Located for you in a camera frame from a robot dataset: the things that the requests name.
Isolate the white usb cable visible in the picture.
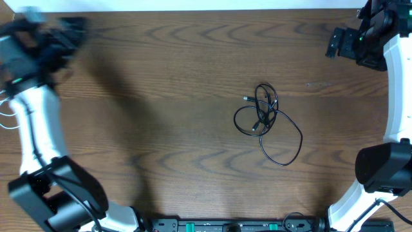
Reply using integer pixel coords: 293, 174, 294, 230
0, 90, 21, 130

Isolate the black usb cable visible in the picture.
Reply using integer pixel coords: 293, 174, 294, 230
233, 106, 303, 167
242, 82, 279, 137

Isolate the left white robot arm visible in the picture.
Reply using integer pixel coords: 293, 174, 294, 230
1, 17, 146, 231

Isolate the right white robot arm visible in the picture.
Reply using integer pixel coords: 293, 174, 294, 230
314, 0, 411, 231

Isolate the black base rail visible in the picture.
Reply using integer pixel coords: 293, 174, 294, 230
143, 212, 395, 232

